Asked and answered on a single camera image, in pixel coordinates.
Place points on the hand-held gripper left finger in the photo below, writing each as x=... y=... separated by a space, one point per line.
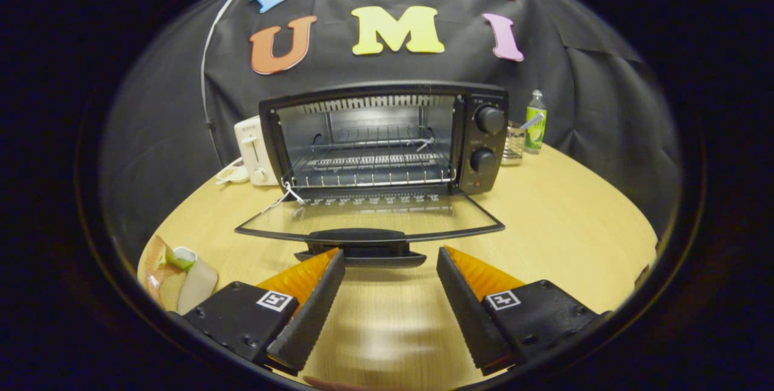
x=311 y=312

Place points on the small glass jar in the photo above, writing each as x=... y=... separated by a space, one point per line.
x=513 y=146

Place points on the white pop-up toaster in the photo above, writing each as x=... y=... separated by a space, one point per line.
x=254 y=149

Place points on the small white snack dish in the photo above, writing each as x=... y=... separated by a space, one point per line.
x=233 y=173

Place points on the green drink bottle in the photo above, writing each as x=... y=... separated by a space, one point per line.
x=535 y=128

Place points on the black backdrop cloth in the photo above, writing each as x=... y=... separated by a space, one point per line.
x=338 y=71

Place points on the sandwich with lettuce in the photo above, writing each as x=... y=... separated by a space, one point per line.
x=196 y=285

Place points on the black toaster oven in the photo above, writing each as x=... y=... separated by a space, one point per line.
x=488 y=137

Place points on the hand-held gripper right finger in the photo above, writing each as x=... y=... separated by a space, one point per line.
x=468 y=312

